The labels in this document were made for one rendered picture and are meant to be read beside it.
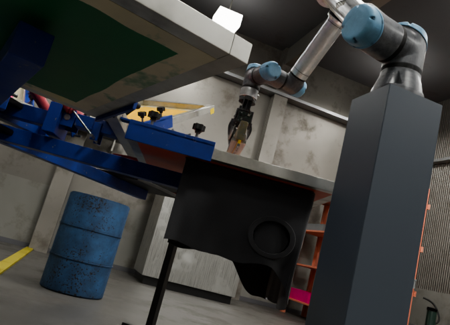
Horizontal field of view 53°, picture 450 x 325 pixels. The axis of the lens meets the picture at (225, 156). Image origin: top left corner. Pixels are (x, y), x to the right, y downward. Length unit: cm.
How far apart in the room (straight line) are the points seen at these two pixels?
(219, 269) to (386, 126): 633
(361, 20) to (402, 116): 29
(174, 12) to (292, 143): 900
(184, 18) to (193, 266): 671
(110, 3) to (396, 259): 92
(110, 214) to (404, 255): 343
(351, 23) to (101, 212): 337
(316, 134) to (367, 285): 883
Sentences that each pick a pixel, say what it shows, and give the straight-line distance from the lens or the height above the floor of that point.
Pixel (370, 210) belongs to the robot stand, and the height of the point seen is 85.
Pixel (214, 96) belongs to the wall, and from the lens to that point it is 923.
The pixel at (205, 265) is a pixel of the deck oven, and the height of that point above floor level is 49.
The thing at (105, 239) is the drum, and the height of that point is 54.
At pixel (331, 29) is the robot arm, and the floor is 156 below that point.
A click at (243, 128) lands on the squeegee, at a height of 111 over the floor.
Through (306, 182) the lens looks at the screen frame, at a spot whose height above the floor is 96.
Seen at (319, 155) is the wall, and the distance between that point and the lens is 994.
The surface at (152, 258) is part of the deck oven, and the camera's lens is 718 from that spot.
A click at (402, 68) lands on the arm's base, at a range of 141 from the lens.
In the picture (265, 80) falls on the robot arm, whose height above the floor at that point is 135.
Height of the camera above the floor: 64
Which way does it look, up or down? 13 degrees up
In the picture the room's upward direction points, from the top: 15 degrees clockwise
